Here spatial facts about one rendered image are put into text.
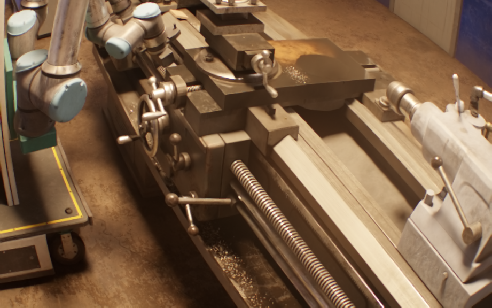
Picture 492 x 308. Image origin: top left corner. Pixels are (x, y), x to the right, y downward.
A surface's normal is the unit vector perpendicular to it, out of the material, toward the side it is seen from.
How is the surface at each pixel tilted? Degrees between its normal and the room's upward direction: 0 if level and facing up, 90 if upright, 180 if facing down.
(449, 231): 66
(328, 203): 36
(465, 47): 90
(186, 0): 90
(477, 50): 90
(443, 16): 90
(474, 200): 76
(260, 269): 0
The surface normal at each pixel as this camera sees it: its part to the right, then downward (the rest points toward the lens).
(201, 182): -0.90, 0.16
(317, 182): -0.46, -0.58
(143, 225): 0.09, -0.83
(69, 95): 0.77, 0.47
